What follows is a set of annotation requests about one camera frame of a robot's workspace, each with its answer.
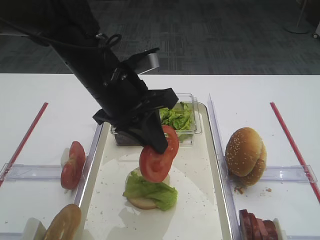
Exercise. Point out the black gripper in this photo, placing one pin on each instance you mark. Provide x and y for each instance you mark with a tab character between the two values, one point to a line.
135	113

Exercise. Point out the tomato slice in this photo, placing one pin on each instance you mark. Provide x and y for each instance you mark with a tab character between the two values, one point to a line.
154	167
172	140

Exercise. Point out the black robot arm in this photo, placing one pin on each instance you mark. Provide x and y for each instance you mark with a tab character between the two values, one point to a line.
69	27

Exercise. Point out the lettuce in container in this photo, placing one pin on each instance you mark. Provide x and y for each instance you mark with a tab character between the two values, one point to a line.
179	117

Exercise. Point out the clear lettuce container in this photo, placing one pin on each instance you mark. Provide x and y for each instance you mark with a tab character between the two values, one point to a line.
187	137

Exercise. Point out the green lettuce leaf on bun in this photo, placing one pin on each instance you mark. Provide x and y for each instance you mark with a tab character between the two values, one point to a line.
152	192

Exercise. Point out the remaining tomato slices left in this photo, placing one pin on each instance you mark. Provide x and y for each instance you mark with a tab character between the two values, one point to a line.
72	170

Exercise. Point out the white tomato pusher block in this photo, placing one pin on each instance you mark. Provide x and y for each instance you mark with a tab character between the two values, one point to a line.
65	157

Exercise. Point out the clear tomato pusher track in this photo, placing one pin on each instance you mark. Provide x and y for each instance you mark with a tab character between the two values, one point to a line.
22	172

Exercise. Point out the sliced meat patties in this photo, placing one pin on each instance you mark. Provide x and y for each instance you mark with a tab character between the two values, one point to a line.
253	228

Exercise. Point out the white meat pusher block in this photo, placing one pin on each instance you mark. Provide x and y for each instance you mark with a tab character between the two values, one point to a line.
281	234

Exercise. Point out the bottom bun on tray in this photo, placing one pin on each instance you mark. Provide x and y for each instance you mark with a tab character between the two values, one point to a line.
147	192

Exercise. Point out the white serving tray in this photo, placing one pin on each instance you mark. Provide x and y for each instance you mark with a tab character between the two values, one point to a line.
139	194

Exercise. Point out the sesame bun top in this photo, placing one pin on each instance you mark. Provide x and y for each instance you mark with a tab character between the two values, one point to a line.
243	151

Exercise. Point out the toasted bun slice left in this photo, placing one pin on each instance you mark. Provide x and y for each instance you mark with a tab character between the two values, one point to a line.
65	224

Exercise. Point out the clear right bun track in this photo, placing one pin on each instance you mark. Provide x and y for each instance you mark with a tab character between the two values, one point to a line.
290	174

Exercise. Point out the white bun pusher block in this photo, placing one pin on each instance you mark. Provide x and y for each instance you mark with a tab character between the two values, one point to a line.
33	230

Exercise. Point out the floor lamp base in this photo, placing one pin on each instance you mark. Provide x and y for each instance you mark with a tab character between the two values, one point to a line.
298	28

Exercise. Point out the clear left divider rail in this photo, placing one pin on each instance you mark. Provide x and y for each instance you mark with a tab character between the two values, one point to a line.
87	182

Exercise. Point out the clear divider rail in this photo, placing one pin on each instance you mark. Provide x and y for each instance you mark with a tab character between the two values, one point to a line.
229	204
87	182

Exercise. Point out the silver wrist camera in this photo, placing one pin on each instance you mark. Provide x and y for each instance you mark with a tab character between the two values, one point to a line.
144	61

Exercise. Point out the clear right divider rail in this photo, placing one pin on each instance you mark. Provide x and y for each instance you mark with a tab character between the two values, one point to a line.
229	204

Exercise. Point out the left red rail strip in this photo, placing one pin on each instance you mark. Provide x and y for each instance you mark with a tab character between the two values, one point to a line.
22	143

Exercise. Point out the red rail strip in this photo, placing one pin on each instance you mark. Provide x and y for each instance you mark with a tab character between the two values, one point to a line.
296	151
22	143

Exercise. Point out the right red rail strip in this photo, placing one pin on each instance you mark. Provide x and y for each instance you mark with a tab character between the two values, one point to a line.
296	151

